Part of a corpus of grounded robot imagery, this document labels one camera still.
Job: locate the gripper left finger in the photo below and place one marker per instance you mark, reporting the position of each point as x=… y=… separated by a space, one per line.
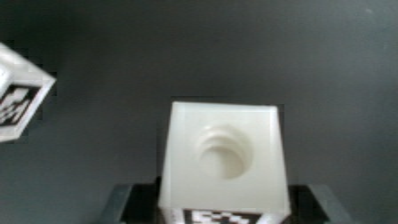
x=130 y=207

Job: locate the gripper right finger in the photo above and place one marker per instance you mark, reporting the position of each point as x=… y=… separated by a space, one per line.
x=317 y=208

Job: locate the white tagged cube nut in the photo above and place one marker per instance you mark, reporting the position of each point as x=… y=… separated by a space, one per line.
x=25 y=85
x=224 y=185

